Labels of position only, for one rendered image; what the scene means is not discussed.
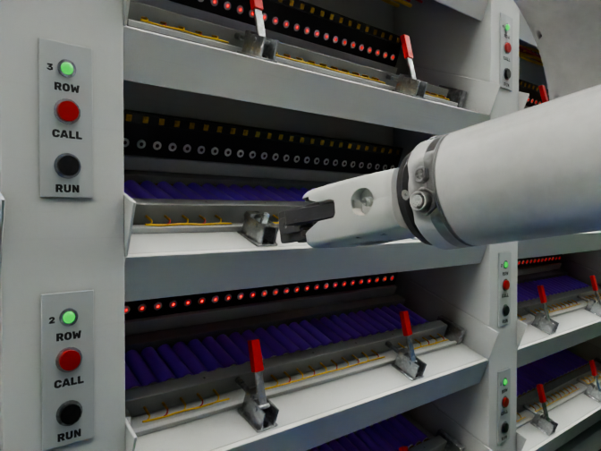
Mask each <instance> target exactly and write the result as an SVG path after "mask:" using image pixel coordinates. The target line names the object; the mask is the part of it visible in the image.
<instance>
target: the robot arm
mask: <svg viewBox="0 0 601 451"><path fill-rule="evenodd" d="M513 1H514V2H515V3H516V4H517V6H518V7H519V9H520V11H521V13H522V15H523V17H524V18H525V20H526V22H527V24H528V25H529V28H530V30H531V32H532V35H533V37H534V39H535V41H536V43H537V46H538V51H539V53H540V56H541V60H542V63H543V66H544V70H545V75H546V83H547V88H548V96H549V101H547V102H545V103H542V104H538V105H535V106H531V107H528V108H525V109H522V110H520V111H517V112H514V113H510V114H508V115H503V116H500V117H497V118H495V119H492V120H489V121H485V122H483V123H478V124H475V125H472V126H470V127H467V128H464V129H460V130H458V131H455V132H450V133H447V134H444V135H440V136H438V135H436V136H434V137H431V138H429V140H425V141H423V142H421V143H420V144H419V145H417V146H416V148H415V149H414V150H413V151H412V152H410V153H409V154H408V155H407V156H406V157H405V158H404V160H403V161H402V163H401V165H400V167H397V168H393V169H389V170H385V171H381V172H375V173H373V174H365V175H362V176H358V177H354V178H351V179H347V180H344V181H340V182H337V183H331V184H328V185H325V186H321V187H318V188H316V189H314V190H311V191H308V192H307V193H306V194H305V195H304V196H303V198H302V199H303V200H305V202H315V203H311V204H309V205H305V206H300V207H297V208H291V209H287V210H284V211H281V212H279V214H278V219H279V231H280V238H281V243H294V242H298V243H307V244H308V245H309V246H310V247H312V248H338V247H355V246H369V245H376V244H381V243H389V242H394V241H399V240H404V239H410V238H415V237H416V238H417V239H419V240H420V241H421V242H423V243H424V244H428V245H434V246H435V247H437V248H439V249H442V250H451V249H459V248H466V247H473V246H481V245H489V244H496V243H509V242H517V241H524V240H531V239H538V238H546V237H553V236H560V235H567V234H580V233H587V232H595V231H601V0H513Z"/></svg>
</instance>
